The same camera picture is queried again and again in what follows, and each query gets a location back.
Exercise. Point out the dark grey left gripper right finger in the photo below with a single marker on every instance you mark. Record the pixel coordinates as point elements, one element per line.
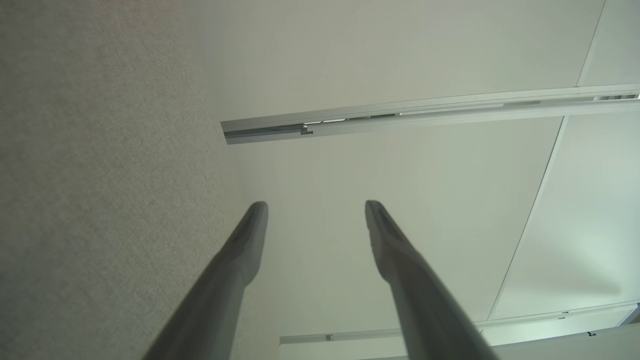
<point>420,300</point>

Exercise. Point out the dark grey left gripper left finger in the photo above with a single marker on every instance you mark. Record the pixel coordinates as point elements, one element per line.
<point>225,290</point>

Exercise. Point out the thin white ceiling rail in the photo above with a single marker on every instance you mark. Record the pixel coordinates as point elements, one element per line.
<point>350,336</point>

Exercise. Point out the long white ceiling track rail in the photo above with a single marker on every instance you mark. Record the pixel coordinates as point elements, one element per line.
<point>400,119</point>

